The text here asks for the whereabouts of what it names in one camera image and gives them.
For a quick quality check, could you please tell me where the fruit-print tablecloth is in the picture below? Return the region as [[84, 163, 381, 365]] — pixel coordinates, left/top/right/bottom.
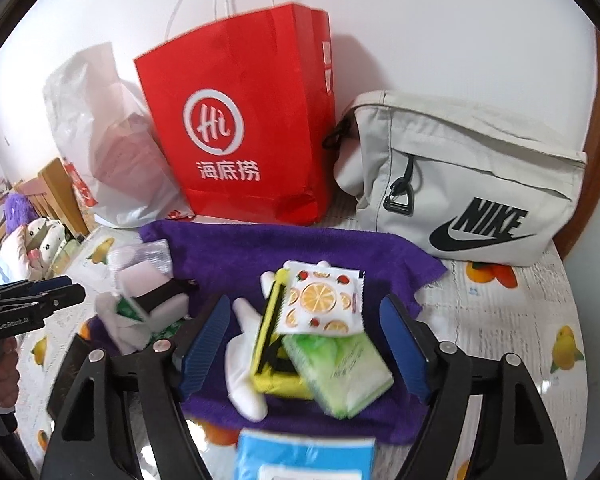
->
[[17, 215, 588, 480]]

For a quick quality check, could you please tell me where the white plastic shopping bag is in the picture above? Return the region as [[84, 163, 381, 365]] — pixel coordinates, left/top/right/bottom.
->
[[42, 42, 197, 228]]

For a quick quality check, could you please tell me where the purple plush toy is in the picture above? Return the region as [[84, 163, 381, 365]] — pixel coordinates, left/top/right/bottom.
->
[[2, 192, 36, 231]]

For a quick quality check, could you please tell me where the green tissue pack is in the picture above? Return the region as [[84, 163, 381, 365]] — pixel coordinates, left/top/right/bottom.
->
[[282, 332, 395, 420]]

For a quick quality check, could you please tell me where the black watch strap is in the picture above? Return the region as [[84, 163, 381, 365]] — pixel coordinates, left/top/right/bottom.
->
[[130, 280, 199, 313]]

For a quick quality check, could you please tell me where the dark brown gold-edged box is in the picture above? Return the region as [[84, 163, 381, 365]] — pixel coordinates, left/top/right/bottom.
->
[[46, 332, 112, 421]]

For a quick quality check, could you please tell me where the yellow bee plush toy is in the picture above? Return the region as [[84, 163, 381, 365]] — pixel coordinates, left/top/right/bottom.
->
[[225, 260, 331, 421]]

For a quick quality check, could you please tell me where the person's left hand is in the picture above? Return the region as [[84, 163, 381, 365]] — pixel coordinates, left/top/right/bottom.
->
[[0, 337, 22, 403]]

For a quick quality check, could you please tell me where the grey waist bag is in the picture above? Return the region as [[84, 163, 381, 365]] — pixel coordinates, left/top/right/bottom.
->
[[322, 91, 588, 267]]

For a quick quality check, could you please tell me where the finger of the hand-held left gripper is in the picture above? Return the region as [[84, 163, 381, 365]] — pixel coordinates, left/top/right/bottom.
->
[[0, 276, 73, 303], [0, 284, 87, 321]]

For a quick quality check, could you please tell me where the red paper shopping bag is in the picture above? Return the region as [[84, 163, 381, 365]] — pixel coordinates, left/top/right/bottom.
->
[[133, 0, 337, 227]]

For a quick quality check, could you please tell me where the white dotted plush toy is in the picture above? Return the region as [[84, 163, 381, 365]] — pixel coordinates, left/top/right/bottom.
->
[[24, 217, 71, 261]]

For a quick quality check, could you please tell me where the brown wooden door frame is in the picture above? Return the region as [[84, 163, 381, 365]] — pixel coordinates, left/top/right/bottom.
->
[[552, 25, 600, 261]]

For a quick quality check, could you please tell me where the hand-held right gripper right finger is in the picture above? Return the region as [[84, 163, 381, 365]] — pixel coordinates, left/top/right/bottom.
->
[[380, 294, 567, 480]]

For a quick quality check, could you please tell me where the wooden headboard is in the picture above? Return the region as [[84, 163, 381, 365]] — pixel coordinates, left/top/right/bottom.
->
[[15, 157, 88, 241]]

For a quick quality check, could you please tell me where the purple towel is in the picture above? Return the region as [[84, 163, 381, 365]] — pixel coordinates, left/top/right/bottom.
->
[[87, 219, 448, 445]]

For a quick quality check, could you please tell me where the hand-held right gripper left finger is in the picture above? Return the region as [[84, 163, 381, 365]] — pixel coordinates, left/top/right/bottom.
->
[[40, 294, 232, 480]]

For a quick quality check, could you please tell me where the orange-slice print packet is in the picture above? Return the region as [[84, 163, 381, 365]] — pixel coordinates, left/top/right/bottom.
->
[[276, 260, 366, 336]]

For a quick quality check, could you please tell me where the blue tissue pack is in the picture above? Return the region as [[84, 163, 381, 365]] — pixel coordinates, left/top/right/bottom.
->
[[235, 429, 376, 480]]

